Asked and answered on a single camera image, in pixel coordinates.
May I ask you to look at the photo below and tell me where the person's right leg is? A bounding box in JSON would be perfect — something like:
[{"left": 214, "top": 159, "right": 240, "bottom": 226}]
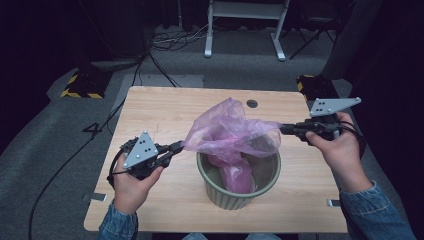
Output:
[{"left": 244, "top": 232, "right": 284, "bottom": 240}]

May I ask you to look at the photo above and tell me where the person's right hand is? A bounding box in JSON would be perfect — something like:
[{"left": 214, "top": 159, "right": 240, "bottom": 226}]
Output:
[{"left": 304, "top": 112, "right": 373, "bottom": 194}]

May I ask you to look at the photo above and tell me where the tangle of floor cables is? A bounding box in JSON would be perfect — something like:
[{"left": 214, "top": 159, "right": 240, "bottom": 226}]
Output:
[{"left": 149, "top": 22, "right": 215, "bottom": 52}]

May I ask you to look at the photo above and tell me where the pink plastic bag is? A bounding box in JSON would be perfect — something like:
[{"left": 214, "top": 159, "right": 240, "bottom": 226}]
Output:
[{"left": 182, "top": 97, "right": 284, "bottom": 195}]

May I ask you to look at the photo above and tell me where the short black floor cable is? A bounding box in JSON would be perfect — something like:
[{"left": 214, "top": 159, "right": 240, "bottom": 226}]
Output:
[{"left": 146, "top": 51, "right": 183, "bottom": 89}]

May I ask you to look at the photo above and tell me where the person's left hand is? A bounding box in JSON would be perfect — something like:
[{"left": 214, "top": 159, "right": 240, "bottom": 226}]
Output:
[{"left": 113, "top": 153, "right": 165, "bottom": 215}]

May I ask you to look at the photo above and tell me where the black tripod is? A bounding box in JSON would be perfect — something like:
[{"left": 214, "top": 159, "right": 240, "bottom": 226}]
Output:
[{"left": 288, "top": 18, "right": 338, "bottom": 61}]

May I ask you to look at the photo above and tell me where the left hand-held gripper cable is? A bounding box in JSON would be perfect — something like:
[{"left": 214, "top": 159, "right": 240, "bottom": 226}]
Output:
[{"left": 106, "top": 146, "right": 140, "bottom": 240}]

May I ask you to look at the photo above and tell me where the black yellow striped base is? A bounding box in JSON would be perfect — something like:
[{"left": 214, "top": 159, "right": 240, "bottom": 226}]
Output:
[
  {"left": 60, "top": 70, "right": 113, "bottom": 100},
  {"left": 296, "top": 74, "right": 342, "bottom": 103}
]

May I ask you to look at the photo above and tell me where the hand-held gripper cable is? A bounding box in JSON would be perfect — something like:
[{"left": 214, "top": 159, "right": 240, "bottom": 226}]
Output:
[
  {"left": 106, "top": 146, "right": 140, "bottom": 240},
  {"left": 337, "top": 119, "right": 368, "bottom": 158}
]

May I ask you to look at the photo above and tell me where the long black floor cable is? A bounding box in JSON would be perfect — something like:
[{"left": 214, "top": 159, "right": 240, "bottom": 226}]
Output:
[{"left": 27, "top": 49, "right": 150, "bottom": 240}]

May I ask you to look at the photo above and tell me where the grey curtain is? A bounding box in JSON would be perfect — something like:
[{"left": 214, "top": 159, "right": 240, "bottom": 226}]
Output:
[{"left": 320, "top": 0, "right": 384, "bottom": 81}]

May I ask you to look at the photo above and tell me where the grey stand base plate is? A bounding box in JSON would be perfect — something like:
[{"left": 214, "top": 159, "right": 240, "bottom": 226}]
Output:
[{"left": 89, "top": 57, "right": 143, "bottom": 73}]

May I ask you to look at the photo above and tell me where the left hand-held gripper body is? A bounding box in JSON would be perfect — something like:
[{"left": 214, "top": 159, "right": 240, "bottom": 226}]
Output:
[{"left": 119, "top": 130, "right": 168, "bottom": 181}]

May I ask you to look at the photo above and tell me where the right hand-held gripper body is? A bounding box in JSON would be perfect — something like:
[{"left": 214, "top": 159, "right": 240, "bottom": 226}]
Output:
[{"left": 298, "top": 97, "right": 363, "bottom": 145}]

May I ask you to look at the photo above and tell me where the green plastic bin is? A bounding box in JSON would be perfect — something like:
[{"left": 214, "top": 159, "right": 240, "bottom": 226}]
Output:
[{"left": 195, "top": 149, "right": 282, "bottom": 211}]

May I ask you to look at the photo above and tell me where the white metal stand frame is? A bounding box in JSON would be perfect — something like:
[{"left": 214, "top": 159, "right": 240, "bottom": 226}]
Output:
[{"left": 203, "top": 0, "right": 291, "bottom": 62}]

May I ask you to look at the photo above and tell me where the right hand-held gripper cable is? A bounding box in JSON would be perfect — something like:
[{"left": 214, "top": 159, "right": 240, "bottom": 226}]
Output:
[{"left": 337, "top": 119, "right": 368, "bottom": 158}]

